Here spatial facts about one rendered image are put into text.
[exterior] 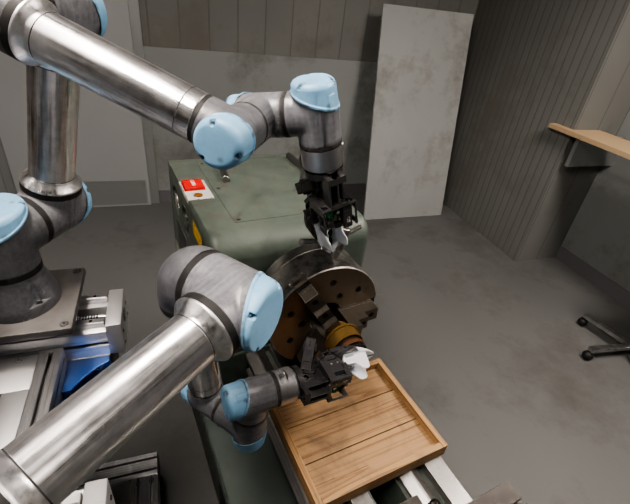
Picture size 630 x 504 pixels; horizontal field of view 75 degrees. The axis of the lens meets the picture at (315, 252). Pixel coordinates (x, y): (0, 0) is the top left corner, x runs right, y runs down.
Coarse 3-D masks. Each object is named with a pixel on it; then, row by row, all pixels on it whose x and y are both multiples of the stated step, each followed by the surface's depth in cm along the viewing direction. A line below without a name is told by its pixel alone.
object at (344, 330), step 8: (336, 328) 100; (344, 328) 100; (352, 328) 101; (328, 336) 100; (336, 336) 99; (344, 336) 98; (352, 336) 99; (360, 336) 101; (328, 344) 101; (336, 344) 98; (344, 344) 97; (352, 344) 97; (360, 344) 97
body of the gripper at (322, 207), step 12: (312, 180) 74; (324, 180) 72; (336, 180) 72; (312, 192) 80; (324, 192) 74; (336, 192) 74; (312, 204) 78; (324, 204) 76; (336, 204) 75; (348, 204) 76; (312, 216) 81; (324, 216) 75; (336, 216) 78; (348, 216) 78; (324, 228) 76
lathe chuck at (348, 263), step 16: (304, 256) 105; (320, 256) 104; (288, 272) 102; (304, 272) 101; (320, 272) 100; (336, 272) 102; (352, 272) 104; (288, 288) 99; (320, 288) 102; (336, 288) 105; (352, 288) 108; (368, 288) 111; (288, 304) 100; (304, 304) 103; (288, 320) 103; (304, 320) 106; (272, 336) 104; (288, 336) 106; (304, 336) 109; (288, 352) 110
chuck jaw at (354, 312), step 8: (336, 304) 110; (352, 304) 111; (360, 304) 111; (368, 304) 111; (336, 312) 111; (344, 312) 108; (352, 312) 108; (360, 312) 108; (368, 312) 110; (376, 312) 111; (344, 320) 107; (352, 320) 106; (360, 320) 107; (368, 320) 112; (360, 328) 105
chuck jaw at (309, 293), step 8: (296, 280) 101; (304, 280) 99; (296, 288) 99; (304, 288) 100; (312, 288) 99; (304, 296) 98; (312, 296) 97; (312, 304) 98; (320, 304) 99; (320, 312) 99; (328, 312) 99; (320, 320) 99; (328, 320) 100; (336, 320) 99; (328, 328) 99
